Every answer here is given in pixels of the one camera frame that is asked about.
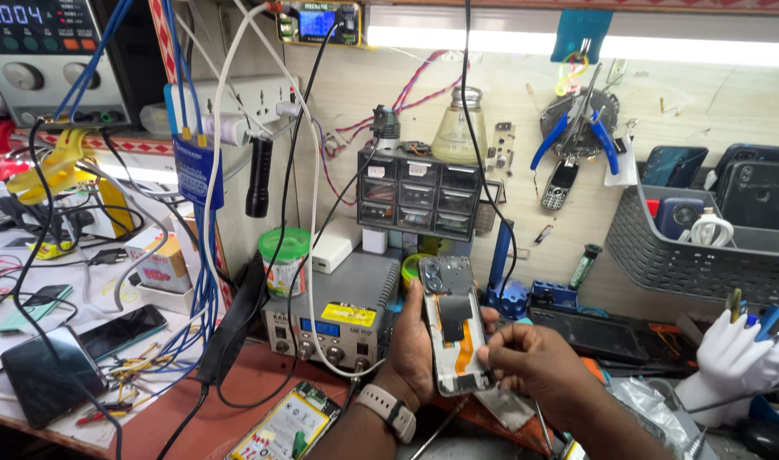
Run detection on person's right hand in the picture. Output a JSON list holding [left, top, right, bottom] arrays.
[[477, 322, 598, 419]]

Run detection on person's left hand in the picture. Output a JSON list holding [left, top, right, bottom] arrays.
[[375, 278, 501, 413]]

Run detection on smartphone with orange flex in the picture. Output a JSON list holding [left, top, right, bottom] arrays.
[[418, 255, 496, 397]]

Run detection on white band wristwatch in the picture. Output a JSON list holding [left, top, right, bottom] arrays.
[[354, 383, 418, 446]]

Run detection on black smartphone face down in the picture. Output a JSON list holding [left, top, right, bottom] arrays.
[[529, 308, 650, 366]]

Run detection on silver metal plate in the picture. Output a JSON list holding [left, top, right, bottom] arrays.
[[473, 383, 538, 434]]

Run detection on blue phone repair fixture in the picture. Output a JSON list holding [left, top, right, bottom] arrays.
[[530, 279, 579, 312]]

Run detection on metal tweezers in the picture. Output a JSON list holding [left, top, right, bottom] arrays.
[[407, 396, 471, 460]]

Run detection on grey soldering rework station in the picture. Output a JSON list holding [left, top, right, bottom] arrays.
[[261, 248, 404, 375]]

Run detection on blue metal stand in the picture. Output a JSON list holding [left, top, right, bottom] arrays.
[[483, 219, 531, 320]]

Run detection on green flux syringe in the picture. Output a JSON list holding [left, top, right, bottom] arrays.
[[567, 243, 604, 290]]

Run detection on clear plastic bag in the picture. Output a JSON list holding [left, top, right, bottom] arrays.
[[610, 376, 693, 451]]

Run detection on opened phone with yellow battery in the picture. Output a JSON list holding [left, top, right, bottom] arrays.
[[225, 381, 343, 460]]

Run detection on white power bank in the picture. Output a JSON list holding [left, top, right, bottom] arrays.
[[311, 216, 364, 276]]

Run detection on green lid jar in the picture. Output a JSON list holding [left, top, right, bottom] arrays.
[[258, 226, 312, 299]]

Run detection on black small parts drawer cabinet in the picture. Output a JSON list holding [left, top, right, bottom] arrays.
[[355, 146, 484, 243]]

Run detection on silver keypad phone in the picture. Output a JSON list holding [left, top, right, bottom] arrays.
[[540, 159, 581, 212]]

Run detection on white hand shaped tool holder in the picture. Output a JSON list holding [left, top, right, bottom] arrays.
[[673, 309, 779, 429]]

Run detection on grey plastic basket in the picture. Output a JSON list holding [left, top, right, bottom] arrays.
[[604, 184, 779, 308]]

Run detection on black flashlight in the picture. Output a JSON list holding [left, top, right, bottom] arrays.
[[245, 135, 275, 219]]

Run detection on glass solvent dispenser bottle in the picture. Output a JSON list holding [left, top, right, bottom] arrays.
[[431, 86, 489, 166]]

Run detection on dark blue smartphone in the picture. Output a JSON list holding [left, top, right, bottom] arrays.
[[640, 145, 710, 189]]

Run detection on round magnetic tool holder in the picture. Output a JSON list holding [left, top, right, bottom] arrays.
[[539, 86, 621, 161]]

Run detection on white and red box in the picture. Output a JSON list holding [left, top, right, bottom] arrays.
[[123, 225, 194, 296]]

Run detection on black smartphone with teal edge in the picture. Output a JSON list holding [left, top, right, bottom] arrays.
[[77, 303, 169, 363]]

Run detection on white power strip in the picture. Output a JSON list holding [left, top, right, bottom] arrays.
[[165, 75, 301, 147]]

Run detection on white tube light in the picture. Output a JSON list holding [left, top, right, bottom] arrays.
[[366, 24, 779, 70]]

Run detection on blue hanging card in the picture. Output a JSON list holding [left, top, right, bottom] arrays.
[[550, 9, 614, 65]]

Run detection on yellow framed charging tester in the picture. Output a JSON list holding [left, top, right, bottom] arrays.
[[275, 1, 364, 47]]

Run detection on large black smartphone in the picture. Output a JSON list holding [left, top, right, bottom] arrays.
[[0, 325, 110, 431]]

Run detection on yellow plastic clamp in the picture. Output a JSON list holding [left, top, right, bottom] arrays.
[[5, 128, 97, 207]]

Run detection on grey bench power supply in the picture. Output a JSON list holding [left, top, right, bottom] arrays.
[[0, 0, 132, 129]]

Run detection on black fabric strap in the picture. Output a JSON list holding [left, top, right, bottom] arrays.
[[195, 254, 270, 387]]

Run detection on white coiled charger cable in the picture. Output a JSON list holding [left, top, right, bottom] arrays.
[[679, 207, 736, 248]]

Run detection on bundle of blue cables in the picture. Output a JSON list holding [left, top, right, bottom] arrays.
[[51, 0, 221, 410]]

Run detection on blue handled pliers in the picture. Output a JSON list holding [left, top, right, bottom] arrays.
[[530, 64, 621, 177]]

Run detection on black cable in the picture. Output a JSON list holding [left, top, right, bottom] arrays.
[[458, 0, 518, 301]]

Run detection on black smartphone with round camera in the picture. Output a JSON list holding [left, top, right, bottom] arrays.
[[714, 143, 779, 232]]

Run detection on blue cable hub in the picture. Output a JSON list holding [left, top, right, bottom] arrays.
[[172, 135, 225, 210]]

